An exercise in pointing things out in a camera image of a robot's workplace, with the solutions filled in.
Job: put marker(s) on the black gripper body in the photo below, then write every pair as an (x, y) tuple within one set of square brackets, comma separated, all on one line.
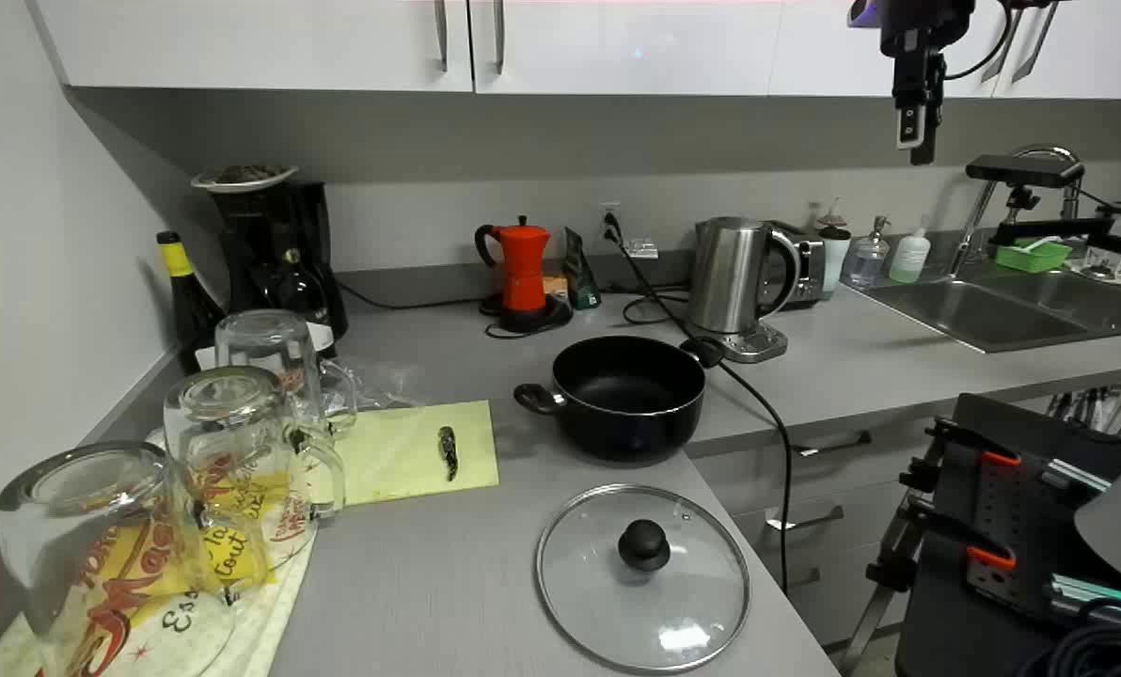
[(914, 39)]

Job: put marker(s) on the glass lid with black knob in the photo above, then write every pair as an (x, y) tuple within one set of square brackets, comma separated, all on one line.
[(641, 582)]

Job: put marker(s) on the black cooking pot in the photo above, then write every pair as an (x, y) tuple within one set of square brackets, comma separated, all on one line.
[(621, 397)]

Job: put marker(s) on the orange moka pot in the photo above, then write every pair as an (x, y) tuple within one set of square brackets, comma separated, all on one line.
[(517, 253)]

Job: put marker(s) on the white soap bottle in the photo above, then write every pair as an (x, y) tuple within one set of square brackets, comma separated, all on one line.
[(908, 259)]

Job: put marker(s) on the clear soap dispenser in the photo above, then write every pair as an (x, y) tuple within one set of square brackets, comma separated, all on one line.
[(867, 257)]

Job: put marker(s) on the green sponge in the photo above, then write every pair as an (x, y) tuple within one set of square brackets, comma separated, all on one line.
[(1032, 257)]

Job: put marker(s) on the steel kitchen sink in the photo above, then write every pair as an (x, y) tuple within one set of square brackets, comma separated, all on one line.
[(1011, 311)]

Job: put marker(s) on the stainless steel electric kettle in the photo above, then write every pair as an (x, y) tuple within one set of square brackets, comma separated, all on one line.
[(742, 271)]

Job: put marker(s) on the yellow cutting mat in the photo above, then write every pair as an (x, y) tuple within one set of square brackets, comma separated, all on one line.
[(405, 451)]

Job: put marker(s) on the black coffee maker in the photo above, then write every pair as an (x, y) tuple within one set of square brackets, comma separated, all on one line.
[(275, 242)]

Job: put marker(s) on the far upturned glass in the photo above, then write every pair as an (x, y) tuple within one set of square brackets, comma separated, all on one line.
[(299, 355)]

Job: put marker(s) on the dark wine bottle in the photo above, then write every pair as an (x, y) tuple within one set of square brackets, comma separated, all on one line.
[(195, 311)]

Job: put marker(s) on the middle upturned glass mug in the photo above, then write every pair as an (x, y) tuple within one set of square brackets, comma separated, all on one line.
[(257, 466)]

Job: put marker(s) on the upper cabinet doors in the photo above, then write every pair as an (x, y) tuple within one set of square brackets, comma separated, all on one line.
[(566, 45)]

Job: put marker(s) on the near upturned glass jar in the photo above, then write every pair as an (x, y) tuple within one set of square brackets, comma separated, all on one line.
[(97, 538)]

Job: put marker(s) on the black camera on stand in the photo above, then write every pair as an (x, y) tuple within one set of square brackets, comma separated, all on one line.
[(1028, 167)]

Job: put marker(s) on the drawer handle upper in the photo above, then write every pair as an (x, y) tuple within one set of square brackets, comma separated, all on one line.
[(833, 445)]

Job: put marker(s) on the drawer handle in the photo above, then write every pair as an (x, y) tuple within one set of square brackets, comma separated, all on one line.
[(791, 525), (833, 445)]

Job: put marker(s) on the drawer handle lower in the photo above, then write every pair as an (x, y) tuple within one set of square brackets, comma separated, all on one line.
[(791, 525)]

